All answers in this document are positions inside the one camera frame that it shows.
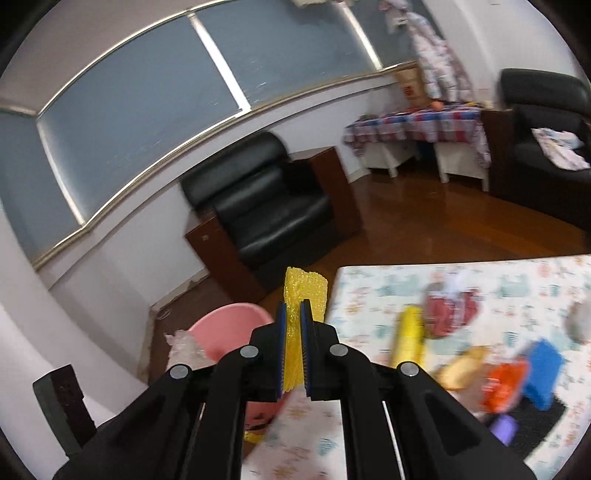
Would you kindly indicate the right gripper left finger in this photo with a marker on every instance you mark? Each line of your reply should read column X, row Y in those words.
column 268, row 366

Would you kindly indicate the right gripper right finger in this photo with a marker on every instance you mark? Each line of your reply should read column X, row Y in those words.
column 320, row 380

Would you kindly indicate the clear plastic wrap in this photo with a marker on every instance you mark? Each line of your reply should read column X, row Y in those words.
column 185, row 350

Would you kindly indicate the yellow plastic wrapper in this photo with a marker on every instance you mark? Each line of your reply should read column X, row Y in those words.
column 409, row 338

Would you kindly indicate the pink plastic trash bin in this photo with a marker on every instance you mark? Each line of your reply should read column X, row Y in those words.
column 227, row 328

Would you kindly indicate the yellow box under bin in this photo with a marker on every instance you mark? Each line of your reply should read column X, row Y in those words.
column 255, row 436

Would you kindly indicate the left black leather armchair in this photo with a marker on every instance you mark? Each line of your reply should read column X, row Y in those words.
column 261, row 210

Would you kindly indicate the black leather armchair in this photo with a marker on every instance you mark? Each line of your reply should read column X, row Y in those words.
column 519, row 170
column 261, row 210

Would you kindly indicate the dark red crumpled wrapper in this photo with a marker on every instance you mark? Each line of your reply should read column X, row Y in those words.
column 450, row 304

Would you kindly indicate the yellow orange peel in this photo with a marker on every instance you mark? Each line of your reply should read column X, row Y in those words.
column 462, row 371

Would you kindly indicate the floral tablecloth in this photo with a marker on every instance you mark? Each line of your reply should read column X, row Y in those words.
column 519, row 303

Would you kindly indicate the orange snack bag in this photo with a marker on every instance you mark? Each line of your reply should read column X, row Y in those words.
column 503, row 386

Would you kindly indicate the black foam net sleeve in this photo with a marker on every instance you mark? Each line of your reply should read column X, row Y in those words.
column 533, row 425

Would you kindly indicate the blue foam net sleeve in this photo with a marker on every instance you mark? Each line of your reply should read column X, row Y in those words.
column 545, row 364

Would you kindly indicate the white side table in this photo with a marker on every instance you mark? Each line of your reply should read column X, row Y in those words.
column 449, row 159

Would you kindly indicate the window with blue blinds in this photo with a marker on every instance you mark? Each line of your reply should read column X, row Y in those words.
column 96, row 95

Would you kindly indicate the white crumpled plastic bag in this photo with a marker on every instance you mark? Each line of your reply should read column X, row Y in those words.
column 578, row 322

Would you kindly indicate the plaid tablecloth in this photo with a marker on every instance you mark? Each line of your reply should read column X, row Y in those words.
column 453, row 124

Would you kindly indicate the hanging floral child jacket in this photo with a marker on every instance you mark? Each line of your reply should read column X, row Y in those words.
column 444, row 76

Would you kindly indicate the cloth on armchair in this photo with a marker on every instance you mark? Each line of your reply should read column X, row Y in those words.
column 564, row 149

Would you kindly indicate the right black leather armchair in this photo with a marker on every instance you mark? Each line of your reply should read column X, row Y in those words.
column 519, row 170

